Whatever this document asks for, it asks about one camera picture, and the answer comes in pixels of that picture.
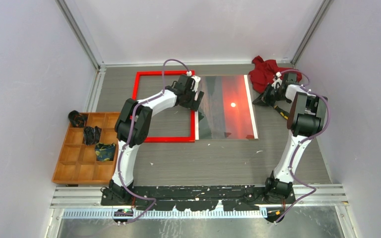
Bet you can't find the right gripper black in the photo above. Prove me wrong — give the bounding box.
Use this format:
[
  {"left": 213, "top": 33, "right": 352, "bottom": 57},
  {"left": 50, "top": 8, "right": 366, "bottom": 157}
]
[{"left": 253, "top": 83, "right": 288, "bottom": 108}]

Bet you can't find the sunset photo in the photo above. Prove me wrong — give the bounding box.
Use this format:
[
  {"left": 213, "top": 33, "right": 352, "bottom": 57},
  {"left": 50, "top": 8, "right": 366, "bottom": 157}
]
[{"left": 195, "top": 74, "right": 258, "bottom": 140}]

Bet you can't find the red picture frame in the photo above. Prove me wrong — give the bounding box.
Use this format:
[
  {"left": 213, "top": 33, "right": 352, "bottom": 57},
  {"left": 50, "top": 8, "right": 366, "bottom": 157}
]
[{"left": 131, "top": 71, "right": 195, "bottom": 143}]

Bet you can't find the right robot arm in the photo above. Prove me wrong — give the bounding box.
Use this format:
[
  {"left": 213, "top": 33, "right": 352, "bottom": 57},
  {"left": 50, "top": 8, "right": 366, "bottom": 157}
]
[{"left": 253, "top": 69, "right": 329, "bottom": 204}]

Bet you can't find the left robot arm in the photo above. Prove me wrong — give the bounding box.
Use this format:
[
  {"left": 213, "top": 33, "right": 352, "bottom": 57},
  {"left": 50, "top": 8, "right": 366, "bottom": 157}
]
[{"left": 108, "top": 71, "right": 204, "bottom": 205}]

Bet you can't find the red cloth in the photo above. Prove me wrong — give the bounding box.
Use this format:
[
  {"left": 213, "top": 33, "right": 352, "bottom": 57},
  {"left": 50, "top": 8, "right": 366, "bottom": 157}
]
[{"left": 249, "top": 56, "right": 291, "bottom": 94}]

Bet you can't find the blue green item in tray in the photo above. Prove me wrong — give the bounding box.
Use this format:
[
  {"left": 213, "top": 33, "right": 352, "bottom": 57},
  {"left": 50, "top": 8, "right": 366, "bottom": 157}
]
[{"left": 94, "top": 143, "right": 116, "bottom": 162}]

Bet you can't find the wooden compartment tray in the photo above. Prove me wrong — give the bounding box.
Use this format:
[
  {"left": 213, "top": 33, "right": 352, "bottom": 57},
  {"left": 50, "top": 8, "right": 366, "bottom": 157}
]
[{"left": 52, "top": 112, "right": 120, "bottom": 185}]

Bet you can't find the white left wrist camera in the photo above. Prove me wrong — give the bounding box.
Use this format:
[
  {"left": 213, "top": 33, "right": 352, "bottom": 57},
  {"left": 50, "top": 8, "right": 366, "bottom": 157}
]
[{"left": 186, "top": 71, "right": 201, "bottom": 92}]

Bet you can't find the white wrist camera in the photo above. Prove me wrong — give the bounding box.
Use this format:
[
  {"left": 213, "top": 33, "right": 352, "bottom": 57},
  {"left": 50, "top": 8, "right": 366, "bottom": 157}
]
[
  {"left": 271, "top": 72, "right": 282, "bottom": 89},
  {"left": 186, "top": 71, "right": 201, "bottom": 92}
]

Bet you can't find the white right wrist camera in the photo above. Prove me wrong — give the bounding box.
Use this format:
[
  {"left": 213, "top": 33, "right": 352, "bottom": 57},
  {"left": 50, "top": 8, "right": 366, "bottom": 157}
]
[{"left": 271, "top": 72, "right": 282, "bottom": 89}]

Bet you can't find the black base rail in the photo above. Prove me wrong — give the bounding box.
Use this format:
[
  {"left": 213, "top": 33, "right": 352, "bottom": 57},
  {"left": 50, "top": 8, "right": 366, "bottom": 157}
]
[{"left": 100, "top": 183, "right": 295, "bottom": 211}]

